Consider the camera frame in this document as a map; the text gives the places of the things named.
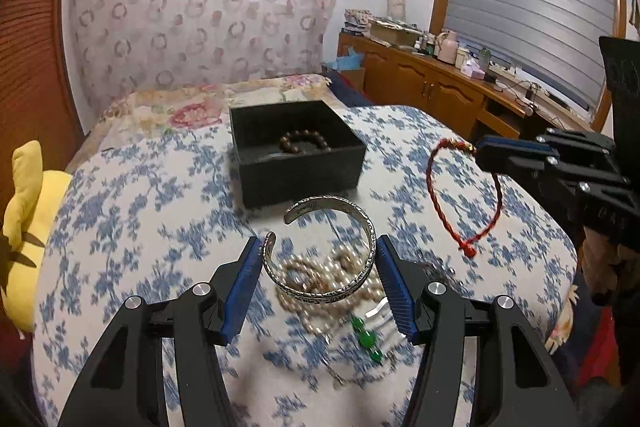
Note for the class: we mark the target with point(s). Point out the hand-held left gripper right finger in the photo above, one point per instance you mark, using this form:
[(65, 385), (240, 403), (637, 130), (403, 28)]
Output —
[(397, 292)]

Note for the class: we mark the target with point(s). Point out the pink floral quilt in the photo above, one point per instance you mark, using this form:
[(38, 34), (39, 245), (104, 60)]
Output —
[(190, 112)]

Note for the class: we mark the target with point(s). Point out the box with blue paper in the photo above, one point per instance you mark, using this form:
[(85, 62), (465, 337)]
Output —
[(347, 67)]

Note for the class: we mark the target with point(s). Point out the stack of patterned bags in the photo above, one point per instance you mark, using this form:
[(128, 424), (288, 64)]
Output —
[(357, 22)]

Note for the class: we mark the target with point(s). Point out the brown louvered wardrobe door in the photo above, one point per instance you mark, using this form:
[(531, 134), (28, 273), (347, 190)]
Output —
[(30, 82)]

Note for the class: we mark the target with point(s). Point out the wooden cabinet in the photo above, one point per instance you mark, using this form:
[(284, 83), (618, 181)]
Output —
[(435, 92)]

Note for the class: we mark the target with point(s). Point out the white power strip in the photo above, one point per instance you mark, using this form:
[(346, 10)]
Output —
[(540, 93)]

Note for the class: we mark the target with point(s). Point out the pink tissue box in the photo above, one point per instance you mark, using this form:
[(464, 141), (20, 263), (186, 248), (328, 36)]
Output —
[(472, 69)]

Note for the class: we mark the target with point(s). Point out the yellow plush toy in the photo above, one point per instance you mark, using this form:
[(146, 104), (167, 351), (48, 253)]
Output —
[(30, 227)]

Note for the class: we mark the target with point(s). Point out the cardboard box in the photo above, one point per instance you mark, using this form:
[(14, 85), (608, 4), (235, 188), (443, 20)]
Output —
[(392, 34)]

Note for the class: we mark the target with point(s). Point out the green bottle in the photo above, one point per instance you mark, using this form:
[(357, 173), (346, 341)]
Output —
[(485, 57)]

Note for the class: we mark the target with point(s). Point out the dark blue blanket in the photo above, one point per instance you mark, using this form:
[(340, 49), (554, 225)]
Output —
[(350, 92)]

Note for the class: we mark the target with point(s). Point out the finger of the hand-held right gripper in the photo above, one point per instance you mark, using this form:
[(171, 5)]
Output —
[(520, 164), (530, 147)]

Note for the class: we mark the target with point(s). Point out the person's right hand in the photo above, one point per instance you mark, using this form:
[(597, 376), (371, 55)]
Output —
[(600, 267)]

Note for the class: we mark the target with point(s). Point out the black jewelry box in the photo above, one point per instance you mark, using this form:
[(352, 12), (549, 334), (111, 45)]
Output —
[(260, 127)]

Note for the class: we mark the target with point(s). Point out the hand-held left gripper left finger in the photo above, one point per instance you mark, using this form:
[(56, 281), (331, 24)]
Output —
[(240, 292)]

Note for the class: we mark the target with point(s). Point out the pink kettle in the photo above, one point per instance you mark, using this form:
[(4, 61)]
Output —
[(446, 47)]

